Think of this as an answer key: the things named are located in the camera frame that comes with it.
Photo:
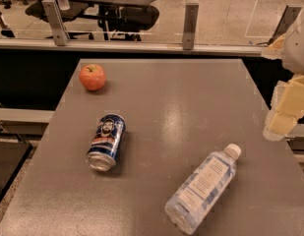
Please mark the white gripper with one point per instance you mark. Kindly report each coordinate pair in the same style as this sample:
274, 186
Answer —
297, 51

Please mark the blue pepsi can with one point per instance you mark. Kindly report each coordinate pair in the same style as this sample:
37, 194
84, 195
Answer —
105, 146

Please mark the red apple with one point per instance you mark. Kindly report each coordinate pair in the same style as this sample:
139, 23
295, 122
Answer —
92, 77

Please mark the clear plastic water bottle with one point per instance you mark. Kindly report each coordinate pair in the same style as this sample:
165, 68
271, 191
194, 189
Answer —
195, 198

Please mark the black office chair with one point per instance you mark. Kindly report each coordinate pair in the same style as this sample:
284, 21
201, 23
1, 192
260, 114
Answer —
77, 10

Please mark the metal railing beam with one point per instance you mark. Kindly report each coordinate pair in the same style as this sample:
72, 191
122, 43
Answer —
132, 47

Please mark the right metal glass bracket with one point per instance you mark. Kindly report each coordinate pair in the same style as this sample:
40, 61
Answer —
289, 15

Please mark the metal glass bracket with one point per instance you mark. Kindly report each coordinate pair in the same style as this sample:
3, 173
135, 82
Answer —
289, 15
53, 15
190, 22

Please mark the middle metal glass bracket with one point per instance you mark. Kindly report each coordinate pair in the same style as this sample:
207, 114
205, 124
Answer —
190, 22

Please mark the left metal glass bracket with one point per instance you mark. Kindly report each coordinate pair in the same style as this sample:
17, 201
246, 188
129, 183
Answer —
53, 15

